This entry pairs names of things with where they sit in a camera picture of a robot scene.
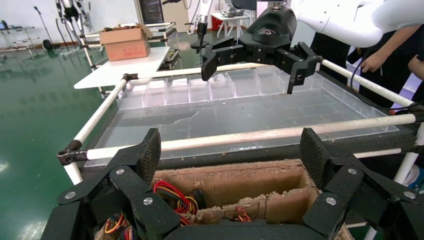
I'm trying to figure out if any metal tripod stand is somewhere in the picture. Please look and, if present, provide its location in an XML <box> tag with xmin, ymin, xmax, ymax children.
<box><xmin>54</xmin><ymin>0</ymin><xmax>100</xmax><ymax>69</ymax></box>

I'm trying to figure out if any person in dark clothes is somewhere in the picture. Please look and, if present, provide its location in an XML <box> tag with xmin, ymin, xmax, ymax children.
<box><xmin>309</xmin><ymin>31</ymin><xmax>353</xmax><ymax>85</ymax></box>
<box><xmin>346</xmin><ymin>24</ymin><xmax>424</xmax><ymax>110</ymax></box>

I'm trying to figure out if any clear acrylic compartment tray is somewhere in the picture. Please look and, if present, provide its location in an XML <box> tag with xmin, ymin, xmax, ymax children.
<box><xmin>84</xmin><ymin>64</ymin><xmax>400</xmax><ymax>168</ymax></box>

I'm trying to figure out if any white pipe frame rack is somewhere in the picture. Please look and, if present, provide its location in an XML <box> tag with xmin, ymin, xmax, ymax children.
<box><xmin>56</xmin><ymin>57</ymin><xmax>424</xmax><ymax>240</ymax></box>

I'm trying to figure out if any bare person forearm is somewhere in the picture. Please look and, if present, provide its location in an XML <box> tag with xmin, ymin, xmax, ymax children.
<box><xmin>408</xmin><ymin>54</ymin><xmax>424</xmax><ymax>82</ymax></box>
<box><xmin>377</xmin><ymin>25</ymin><xmax>422</xmax><ymax>65</ymax></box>

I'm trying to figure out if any brown cardboard carton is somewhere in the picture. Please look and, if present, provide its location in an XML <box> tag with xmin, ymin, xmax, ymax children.
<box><xmin>99</xmin><ymin>23</ymin><xmax>154</xmax><ymax>63</ymax></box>

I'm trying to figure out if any red bin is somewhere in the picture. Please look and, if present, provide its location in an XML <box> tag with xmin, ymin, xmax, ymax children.
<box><xmin>211</xmin><ymin>15</ymin><xmax>224</xmax><ymax>31</ymax></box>

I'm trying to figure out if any white rectangular table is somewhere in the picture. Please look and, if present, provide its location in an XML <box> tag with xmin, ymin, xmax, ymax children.
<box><xmin>73</xmin><ymin>45</ymin><xmax>171</xmax><ymax>90</ymax></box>

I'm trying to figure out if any bare person hand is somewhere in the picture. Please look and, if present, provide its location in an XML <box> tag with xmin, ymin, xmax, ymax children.
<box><xmin>360</xmin><ymin>52</ymin><xmax>389</xmax><ymax>74</ymax></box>

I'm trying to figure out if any white desk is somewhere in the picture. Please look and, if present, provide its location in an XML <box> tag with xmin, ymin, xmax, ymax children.
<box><xmin>210</xmin><ymin>11</ymin><xmax>258</xmax><ymax>41</ymax></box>

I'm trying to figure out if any black panel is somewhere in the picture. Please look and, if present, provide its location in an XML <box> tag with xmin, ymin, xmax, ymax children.
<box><xmin>138</xmin><ymin>0</ymin><xmax>166</xmax><ymax>25</ymax></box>

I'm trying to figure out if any worn cardboard divider box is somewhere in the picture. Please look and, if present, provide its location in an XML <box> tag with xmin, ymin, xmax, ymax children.
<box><xmin>94</xmin><ymin>158</ymin><xmax>355</xmax><ymax>240</ymax></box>

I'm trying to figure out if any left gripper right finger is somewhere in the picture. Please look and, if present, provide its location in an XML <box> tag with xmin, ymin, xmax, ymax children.
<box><xmin>299</xmin><ymin>127</ymin><xmax>417</xmax><ymax>239</ymax></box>

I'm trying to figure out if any black white pole stand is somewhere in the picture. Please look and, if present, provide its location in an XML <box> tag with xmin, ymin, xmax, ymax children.
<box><xmin>190</xmin><ymin>0</ymin><xmax>211</xmax><ymax>54</ymax></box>

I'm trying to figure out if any power supply with coloured wires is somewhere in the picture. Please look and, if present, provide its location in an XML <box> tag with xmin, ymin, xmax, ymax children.
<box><xmin>234</xmin><ymin>205</ymin><xmax>253</xmax><ymax>223</ymax></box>
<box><xmin>151</xmin><ymin>179</ymin><xmax>208</xmax><ymax>228</ymax></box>
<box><xmin>103</xmin><ymin>212</ymin><xmax>137</xmax><ymax>240</ymax></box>

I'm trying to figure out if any grey pipe frame trolley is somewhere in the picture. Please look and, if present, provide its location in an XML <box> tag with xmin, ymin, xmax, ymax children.
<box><xmin>79</xmin><ymin>21</ymin><xmax>182</xmax><ymax>72</ymax></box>

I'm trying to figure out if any thin black floor stand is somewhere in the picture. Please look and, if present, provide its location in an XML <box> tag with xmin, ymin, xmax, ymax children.
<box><xmin>33</xmin><ymin>5</ymin><xmax>56</xmax><ymax>51</ymax></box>

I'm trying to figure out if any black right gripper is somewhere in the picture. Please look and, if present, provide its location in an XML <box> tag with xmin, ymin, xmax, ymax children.
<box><xmin>200</xmin><ymin>4</ymin><xmax>321</xmax><ymax>95</ymax></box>

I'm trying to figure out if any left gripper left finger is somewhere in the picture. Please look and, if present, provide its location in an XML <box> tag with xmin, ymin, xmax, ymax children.
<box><xmin>56</xmin><ymin>128</ymin><xmax>181</xmax><ymax>240</ymax></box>

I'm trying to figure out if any grey metal cart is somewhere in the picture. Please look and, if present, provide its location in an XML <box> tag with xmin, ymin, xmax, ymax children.
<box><xmin>0</xmin><ymin>19</ymin><xmax>41</xmax><ymax>56</ymax></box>

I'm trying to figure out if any black hanging cable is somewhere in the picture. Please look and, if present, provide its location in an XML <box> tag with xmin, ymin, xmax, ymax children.
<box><xmin>349</xmin><ymin>49</ymin><xmax>424</xmax><ymax>114</ymax></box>

